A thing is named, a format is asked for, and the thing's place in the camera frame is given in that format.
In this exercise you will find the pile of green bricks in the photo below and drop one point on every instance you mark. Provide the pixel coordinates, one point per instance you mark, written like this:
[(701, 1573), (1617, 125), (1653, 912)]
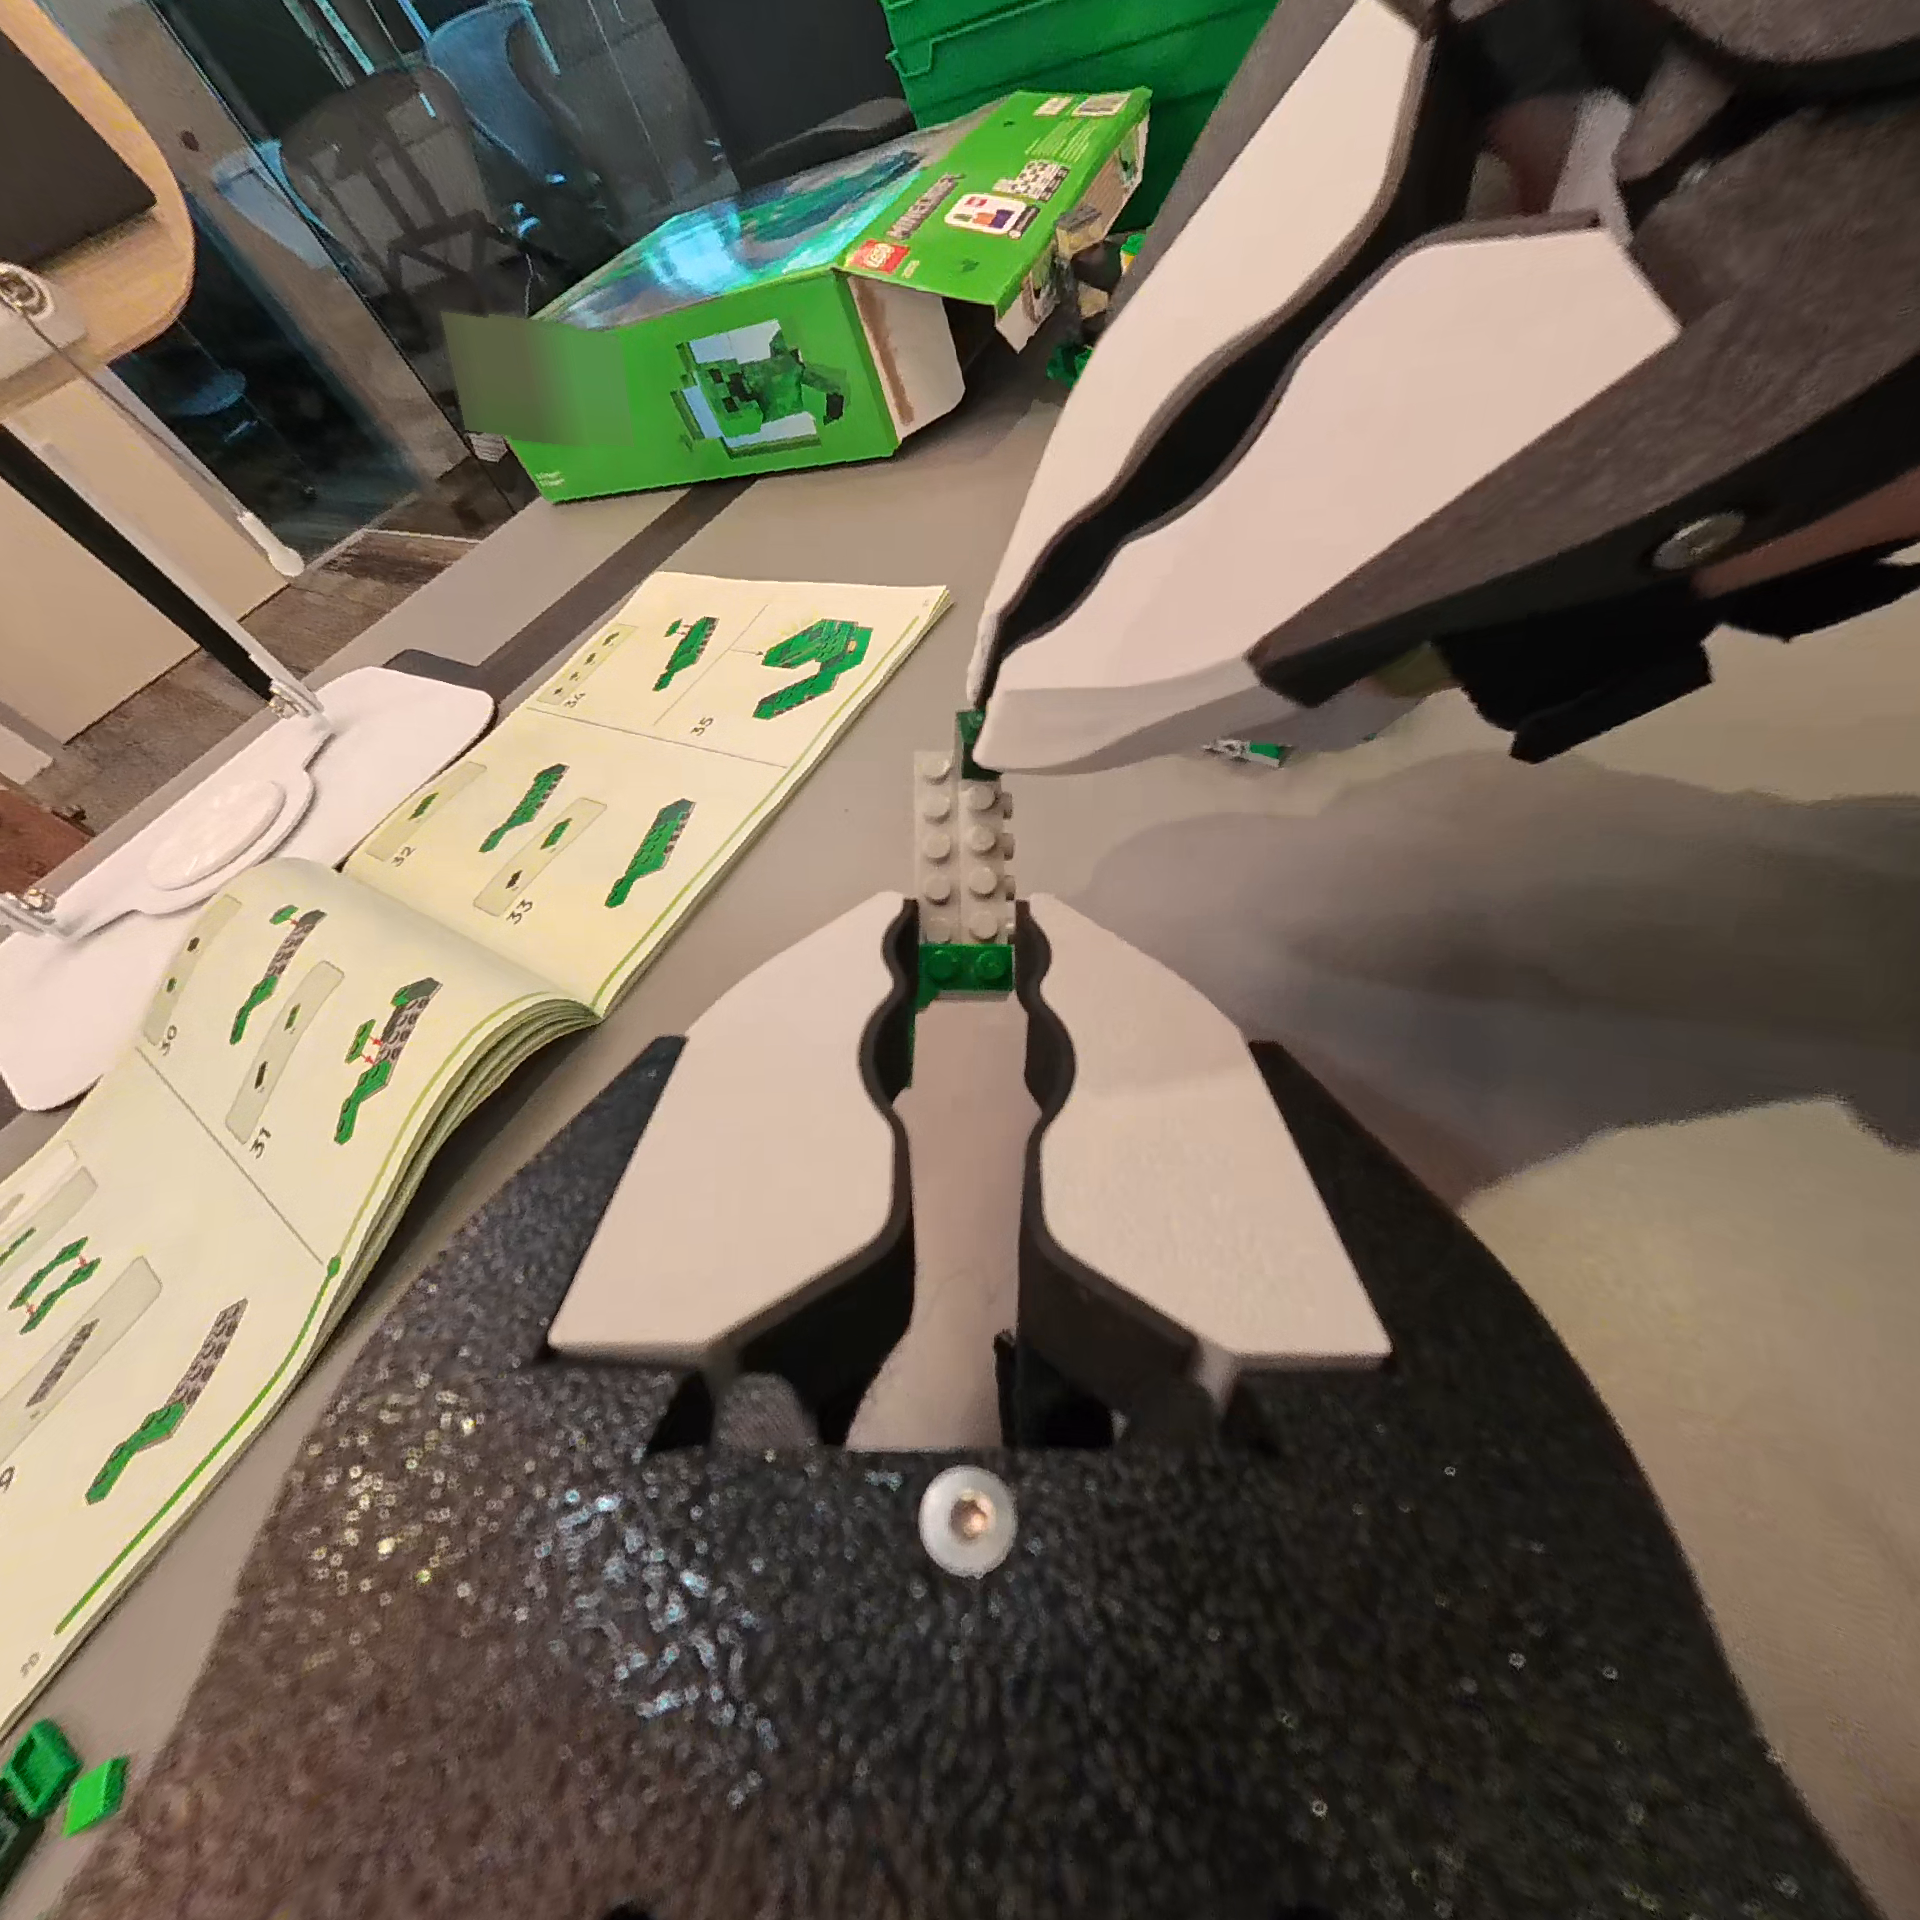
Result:
[(38, 1763)]

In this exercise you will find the brick instruction booklet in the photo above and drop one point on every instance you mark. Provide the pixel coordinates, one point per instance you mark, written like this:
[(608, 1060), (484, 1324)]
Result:
[(720, 720)]

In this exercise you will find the green brick model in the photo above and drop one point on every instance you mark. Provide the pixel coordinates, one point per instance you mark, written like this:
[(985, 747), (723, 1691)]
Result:
[(1095, 322)]

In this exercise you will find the green toy box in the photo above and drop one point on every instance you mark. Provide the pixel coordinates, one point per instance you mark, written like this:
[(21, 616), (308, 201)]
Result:
[(781, 360)]

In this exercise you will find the black panel with wooden rim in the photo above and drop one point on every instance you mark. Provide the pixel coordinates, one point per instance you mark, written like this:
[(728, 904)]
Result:
[(77, 165)]

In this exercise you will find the grey and green brick assembly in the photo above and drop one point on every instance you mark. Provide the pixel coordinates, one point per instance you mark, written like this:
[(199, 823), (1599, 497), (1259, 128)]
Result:
[(960, 856)]

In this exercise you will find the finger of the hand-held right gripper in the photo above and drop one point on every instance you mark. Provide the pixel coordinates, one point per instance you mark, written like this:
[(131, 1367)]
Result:
[(1200, 330), (1349, 493)]

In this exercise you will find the small green brick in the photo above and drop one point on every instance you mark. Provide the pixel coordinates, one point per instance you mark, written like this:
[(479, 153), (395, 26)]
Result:
[(1254, 751)]

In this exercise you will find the green plastic crate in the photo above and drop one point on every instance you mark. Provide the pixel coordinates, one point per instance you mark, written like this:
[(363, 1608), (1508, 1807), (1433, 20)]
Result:
[(1051, 43)]

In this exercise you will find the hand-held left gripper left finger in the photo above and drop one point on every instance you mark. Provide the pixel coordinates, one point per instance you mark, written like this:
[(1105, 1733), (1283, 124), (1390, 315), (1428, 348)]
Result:
[(734, 1171)]

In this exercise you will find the white plastic bag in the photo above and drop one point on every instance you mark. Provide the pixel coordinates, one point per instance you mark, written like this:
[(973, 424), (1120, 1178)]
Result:
[(376, 733)]

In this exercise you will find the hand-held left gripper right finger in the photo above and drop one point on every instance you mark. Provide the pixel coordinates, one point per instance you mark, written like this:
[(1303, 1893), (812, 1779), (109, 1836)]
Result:
[(1185, 1184)]

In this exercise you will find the person's right hand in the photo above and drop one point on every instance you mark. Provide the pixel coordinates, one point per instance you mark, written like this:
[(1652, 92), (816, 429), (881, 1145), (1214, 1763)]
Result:
[(1861, 546)]

